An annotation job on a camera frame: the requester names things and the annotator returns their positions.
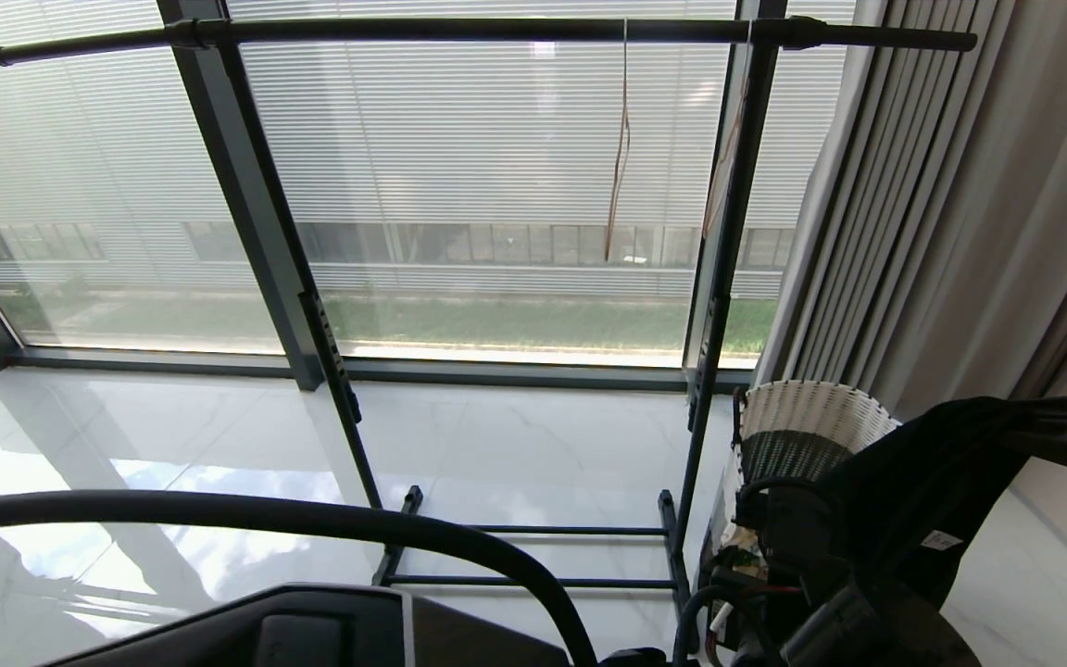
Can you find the pink clothes hanger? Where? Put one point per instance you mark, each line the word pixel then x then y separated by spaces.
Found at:
pixel 726 157
pixel 623 139

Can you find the black garment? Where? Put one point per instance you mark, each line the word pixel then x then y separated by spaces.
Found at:
pixel 913 482

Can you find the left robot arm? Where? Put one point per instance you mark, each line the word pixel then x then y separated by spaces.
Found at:
pixel 311 630

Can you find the white laundry basket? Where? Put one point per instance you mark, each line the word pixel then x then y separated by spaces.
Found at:
pixel 811 408

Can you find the black clothes rack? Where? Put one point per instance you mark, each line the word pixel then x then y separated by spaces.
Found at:
pixel 496 30

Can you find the window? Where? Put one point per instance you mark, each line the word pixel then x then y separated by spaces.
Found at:
pixel 459 185

